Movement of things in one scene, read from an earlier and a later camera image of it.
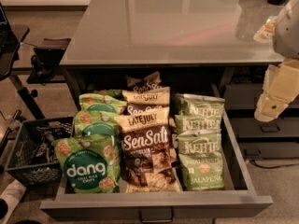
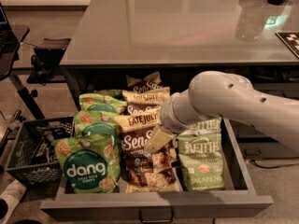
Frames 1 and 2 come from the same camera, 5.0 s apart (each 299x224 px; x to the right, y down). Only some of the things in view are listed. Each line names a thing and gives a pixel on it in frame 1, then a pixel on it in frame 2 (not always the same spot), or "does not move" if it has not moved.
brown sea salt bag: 149,161 does not move
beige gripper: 288,32 -> 168,116
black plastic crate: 33,160 does not move
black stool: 46,60 does not move
